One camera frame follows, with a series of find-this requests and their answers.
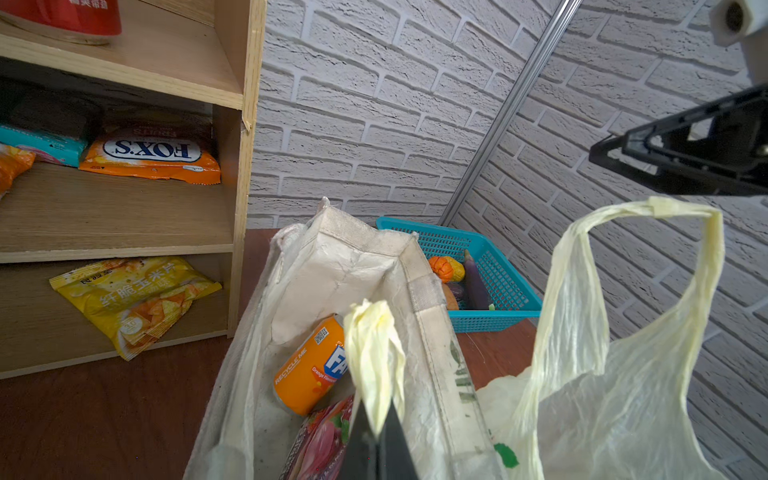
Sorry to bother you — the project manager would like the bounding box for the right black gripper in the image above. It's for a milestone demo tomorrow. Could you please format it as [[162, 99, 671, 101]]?
[[589, 84, 767, 196]]

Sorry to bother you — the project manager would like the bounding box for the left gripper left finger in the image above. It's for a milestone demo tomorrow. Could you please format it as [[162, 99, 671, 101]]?
[[337, 404, 378, 480]]

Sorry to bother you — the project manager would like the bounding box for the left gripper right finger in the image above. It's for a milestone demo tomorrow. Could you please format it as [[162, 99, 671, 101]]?
[[377, 403, 419, 480]]

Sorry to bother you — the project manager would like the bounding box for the purple candy bag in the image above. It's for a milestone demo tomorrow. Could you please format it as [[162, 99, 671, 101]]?
[[279, 395, 354, 480]]

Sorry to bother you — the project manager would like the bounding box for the orange Fanta can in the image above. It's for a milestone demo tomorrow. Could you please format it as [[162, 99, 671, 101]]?
[[273, 314, 348, 416]]

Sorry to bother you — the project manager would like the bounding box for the thin cream plastic bag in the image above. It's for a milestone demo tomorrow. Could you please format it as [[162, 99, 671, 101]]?
[[343, 196, 730, 480]]

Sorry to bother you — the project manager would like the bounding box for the canvas tote bag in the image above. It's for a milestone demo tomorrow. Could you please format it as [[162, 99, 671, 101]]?
[[184, 200, 505, 479]]

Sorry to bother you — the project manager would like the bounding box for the purple toy eggplant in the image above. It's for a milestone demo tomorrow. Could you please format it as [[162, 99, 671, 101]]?
[[463, 250, 492, 310]]

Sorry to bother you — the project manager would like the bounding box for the teal plastic basket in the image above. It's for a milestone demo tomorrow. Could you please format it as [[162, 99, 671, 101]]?
[[376, 217, 542, 333]]

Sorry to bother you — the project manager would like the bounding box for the orange toy pumpkin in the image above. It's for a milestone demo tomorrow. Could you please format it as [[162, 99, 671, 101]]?
[[429, 256, 454, 283]]

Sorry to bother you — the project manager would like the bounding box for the yellow chip bag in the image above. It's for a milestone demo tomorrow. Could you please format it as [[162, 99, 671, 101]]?
[[49, 256, 222, 361]]

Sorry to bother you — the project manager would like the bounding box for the orange Fox's candy bag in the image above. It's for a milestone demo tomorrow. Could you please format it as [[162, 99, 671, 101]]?
[[78, 124, 221, 186]]

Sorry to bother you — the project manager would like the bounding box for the wooden shelf unit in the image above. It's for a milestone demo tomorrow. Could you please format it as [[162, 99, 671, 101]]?
[[1, 1, 267, 378]]

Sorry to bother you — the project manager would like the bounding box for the pink green candy bag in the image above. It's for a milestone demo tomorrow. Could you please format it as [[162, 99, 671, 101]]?
[[1, 124, 89, 168]]

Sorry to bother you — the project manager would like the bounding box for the red cola can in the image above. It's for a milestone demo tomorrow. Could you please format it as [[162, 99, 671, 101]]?
[[1, 0, 122, 45]]

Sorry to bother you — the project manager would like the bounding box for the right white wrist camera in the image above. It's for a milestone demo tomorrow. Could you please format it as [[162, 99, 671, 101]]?
[[709, 0, 767, 85]]

